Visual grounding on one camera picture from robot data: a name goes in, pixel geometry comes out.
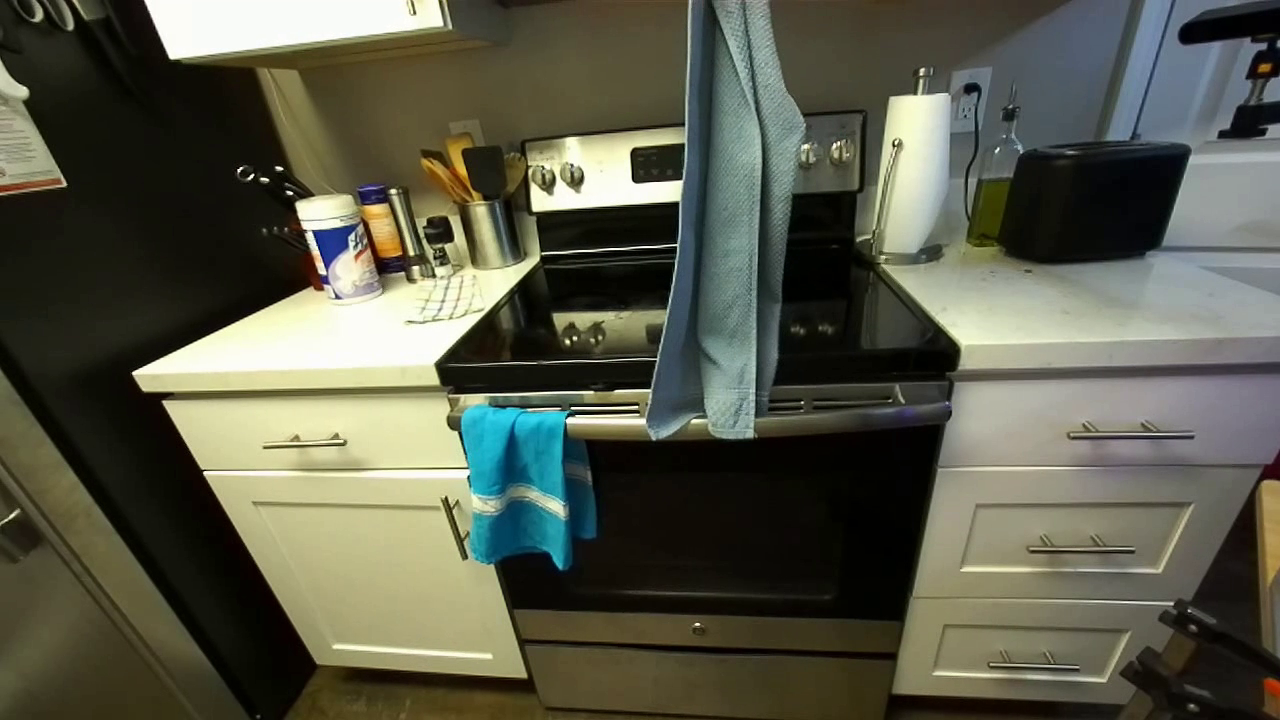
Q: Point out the steel oven door handle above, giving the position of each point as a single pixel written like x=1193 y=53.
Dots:
x=772 y=425

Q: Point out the brown spice bottle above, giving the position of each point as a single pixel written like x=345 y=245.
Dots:
x=380 y=226

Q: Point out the white right drawer cabinet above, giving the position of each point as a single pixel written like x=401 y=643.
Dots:
x=1066 y=517

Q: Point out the bright blue striped towel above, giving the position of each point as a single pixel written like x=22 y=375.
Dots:
x=530 y=487

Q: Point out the light blue towel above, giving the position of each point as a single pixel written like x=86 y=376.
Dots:
x=741 y=132

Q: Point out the olive oil bottle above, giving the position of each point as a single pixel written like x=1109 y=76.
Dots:
x=993 y=177

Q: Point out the disinfecting wipes canister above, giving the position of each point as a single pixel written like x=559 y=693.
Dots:
x=336 y=242

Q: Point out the white upper cabinet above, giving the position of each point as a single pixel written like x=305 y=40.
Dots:
x=227 y=30

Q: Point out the paper towel roll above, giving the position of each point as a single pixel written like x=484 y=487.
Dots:
x=913 y=164

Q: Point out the white left base cabinet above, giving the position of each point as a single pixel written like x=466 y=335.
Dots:
x=355 y=505

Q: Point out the steel utensil crock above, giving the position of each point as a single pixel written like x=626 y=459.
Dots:
x=489 y=232

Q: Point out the black refrigerator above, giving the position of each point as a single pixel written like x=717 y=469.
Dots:
x=145 y=245

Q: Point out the black glass-top oven range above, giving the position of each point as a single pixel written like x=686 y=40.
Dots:
x=726 y=577

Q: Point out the black toaster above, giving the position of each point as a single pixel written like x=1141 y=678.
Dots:
x=1095 y=200

